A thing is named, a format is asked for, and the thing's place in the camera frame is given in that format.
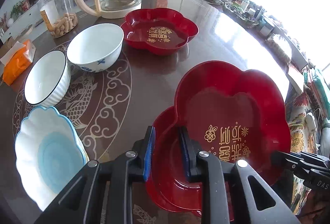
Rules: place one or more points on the white television cabinet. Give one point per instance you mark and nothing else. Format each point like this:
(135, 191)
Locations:
(23, 21)

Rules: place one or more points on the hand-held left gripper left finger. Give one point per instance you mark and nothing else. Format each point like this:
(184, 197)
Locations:
(149, 157)

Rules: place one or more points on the orange tissue pack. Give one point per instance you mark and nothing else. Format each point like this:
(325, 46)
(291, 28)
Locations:
(18, 64)

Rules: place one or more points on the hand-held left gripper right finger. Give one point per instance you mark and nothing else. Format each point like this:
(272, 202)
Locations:
(184, 148)

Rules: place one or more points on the row of bottles and jars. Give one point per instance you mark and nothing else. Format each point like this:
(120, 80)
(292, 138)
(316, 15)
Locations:
(252, 12)

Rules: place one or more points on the red flower-shaped plate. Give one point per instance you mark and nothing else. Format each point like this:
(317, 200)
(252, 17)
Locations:
(161, 33)
(167, 182)
(226, 108)

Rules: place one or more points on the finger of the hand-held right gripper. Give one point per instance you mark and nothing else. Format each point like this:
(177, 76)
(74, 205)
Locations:
(313, 176)
(288, 157)

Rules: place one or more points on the clear plastic jar of peanuts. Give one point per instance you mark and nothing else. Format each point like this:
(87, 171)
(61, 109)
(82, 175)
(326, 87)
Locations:
(58, 15)

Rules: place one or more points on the white bowl blue floral print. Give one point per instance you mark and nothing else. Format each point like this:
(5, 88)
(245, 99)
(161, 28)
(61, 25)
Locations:
(94, 43)

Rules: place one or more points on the red flowers in white vase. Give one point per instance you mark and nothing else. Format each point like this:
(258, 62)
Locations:
(6, 20)

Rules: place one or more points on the leafy green potted plant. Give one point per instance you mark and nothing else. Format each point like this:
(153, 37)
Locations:
(17, 8)

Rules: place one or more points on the blue scalloped plate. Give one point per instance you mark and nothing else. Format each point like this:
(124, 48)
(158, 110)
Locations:
(49, 151)

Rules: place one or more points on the white ribbed bowl black rim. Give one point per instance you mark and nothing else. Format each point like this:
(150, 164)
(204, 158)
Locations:
(45, 79)

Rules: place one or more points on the cardboard box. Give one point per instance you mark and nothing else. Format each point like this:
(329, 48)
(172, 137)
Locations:
(6, 44)

